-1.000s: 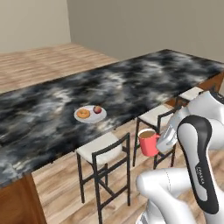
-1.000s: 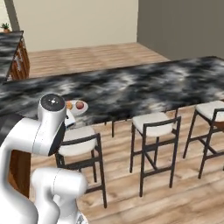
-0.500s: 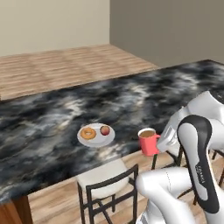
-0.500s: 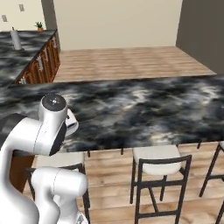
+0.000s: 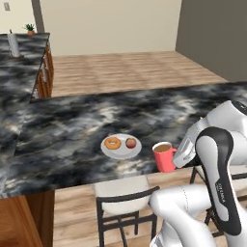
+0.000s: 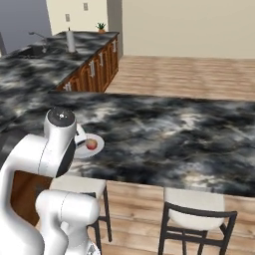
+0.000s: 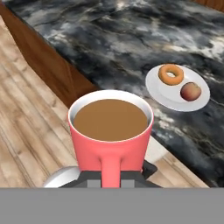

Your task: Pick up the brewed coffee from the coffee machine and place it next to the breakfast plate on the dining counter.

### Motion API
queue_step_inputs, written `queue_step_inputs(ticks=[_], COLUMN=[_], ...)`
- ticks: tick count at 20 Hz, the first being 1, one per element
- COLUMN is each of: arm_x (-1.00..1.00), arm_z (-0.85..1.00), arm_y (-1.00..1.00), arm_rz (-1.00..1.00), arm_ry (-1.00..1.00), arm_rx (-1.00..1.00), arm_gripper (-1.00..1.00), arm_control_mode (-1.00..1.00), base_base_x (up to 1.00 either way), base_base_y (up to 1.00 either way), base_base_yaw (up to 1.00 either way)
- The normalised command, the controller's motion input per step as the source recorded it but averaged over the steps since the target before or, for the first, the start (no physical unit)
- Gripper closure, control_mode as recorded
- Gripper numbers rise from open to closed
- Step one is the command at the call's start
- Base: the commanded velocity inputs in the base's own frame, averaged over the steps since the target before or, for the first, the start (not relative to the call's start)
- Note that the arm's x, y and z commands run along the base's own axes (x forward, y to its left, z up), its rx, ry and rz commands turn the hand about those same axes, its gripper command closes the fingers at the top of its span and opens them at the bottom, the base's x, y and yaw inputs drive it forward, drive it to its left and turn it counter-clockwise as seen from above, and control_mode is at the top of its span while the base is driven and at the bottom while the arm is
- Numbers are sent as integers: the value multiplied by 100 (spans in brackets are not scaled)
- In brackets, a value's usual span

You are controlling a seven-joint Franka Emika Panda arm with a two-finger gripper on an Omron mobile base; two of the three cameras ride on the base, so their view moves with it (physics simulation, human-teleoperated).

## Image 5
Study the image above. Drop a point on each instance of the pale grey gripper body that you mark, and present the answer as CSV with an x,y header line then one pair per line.
x,y
184,154

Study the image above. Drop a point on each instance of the grey round plate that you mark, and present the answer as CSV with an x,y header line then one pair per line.
x,y
122,154

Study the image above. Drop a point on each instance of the grey wall switch plate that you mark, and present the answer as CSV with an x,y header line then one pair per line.
x,y
6,6

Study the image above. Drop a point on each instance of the white paper towel roll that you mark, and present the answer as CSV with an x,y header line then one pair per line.
x,y
13,45

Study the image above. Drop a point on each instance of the red apple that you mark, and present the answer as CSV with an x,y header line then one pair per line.
x,y
131,143

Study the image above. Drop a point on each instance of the wooden counter base panel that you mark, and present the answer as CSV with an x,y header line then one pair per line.
x,y
22,222

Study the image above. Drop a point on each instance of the small potted green plant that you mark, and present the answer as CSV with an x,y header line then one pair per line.
x,y
30,28

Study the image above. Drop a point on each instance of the brown glazed donut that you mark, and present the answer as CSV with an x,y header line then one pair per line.
x,y
113,143

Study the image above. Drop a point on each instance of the wooden cupboard run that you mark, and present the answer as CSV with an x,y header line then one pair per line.
x,y
45,80

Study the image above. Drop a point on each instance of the red mug of coffee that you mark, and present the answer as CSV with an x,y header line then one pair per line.
x,y
164,160

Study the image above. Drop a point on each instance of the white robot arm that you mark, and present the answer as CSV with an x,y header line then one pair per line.
x,y
186,209

